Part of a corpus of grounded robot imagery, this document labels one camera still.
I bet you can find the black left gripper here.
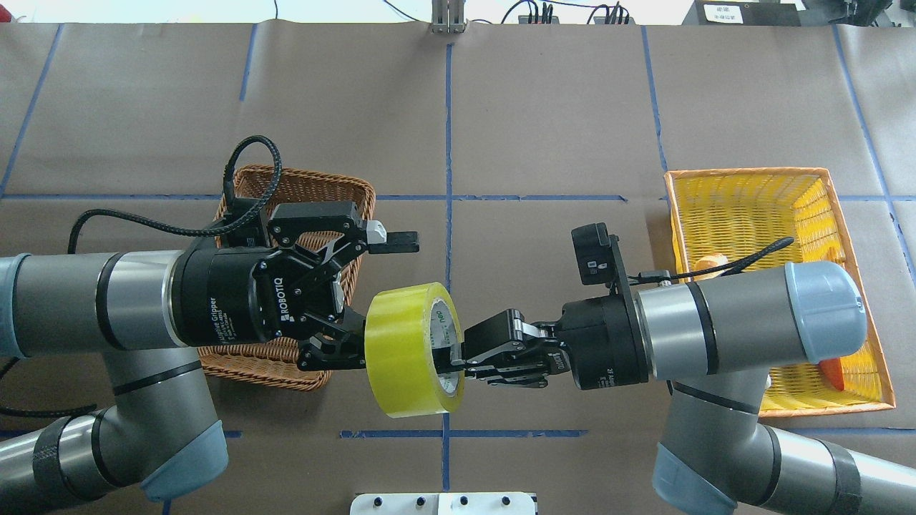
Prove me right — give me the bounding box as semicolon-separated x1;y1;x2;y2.
170;202;421;371

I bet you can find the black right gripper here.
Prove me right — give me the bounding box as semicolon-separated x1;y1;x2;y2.
462;295;648;391

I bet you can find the yellow tape roll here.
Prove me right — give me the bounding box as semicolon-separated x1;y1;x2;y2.
364;283;464;418

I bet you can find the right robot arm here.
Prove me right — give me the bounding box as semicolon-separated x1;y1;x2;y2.
455;261;914;514

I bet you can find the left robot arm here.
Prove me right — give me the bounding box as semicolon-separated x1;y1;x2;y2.
2;202;419;514

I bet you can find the brown wicker basket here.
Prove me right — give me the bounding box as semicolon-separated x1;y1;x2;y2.
198;165;376;392

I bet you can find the yellow woven plastic basket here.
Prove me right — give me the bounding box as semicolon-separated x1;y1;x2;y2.
665;167;896;418

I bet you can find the toy croissant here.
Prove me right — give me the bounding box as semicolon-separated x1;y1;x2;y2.
694;253;729;280

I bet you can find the toy orange carrot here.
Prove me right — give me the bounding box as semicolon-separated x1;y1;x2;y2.
817;358;845;391

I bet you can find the black power box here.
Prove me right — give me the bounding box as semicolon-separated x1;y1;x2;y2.
681;1;802;26

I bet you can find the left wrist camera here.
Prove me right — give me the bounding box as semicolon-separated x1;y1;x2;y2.
216;195;271;248

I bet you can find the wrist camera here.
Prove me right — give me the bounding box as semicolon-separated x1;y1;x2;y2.
570;222;619;289
216;195;271;248

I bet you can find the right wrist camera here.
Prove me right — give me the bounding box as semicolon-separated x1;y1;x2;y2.
570;222;619;289

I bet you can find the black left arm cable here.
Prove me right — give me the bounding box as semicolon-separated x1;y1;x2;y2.
68;136;284;255

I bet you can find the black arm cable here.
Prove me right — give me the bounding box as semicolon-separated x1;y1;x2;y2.
68;136;284;255
627;236;796;284

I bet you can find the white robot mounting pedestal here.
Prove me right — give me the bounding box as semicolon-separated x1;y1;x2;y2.
349;491;539;514

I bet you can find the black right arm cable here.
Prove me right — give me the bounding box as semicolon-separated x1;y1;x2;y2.
627;236;796;284

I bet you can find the aluminium frame post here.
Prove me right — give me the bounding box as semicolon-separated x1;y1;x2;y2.
431;0;467;35

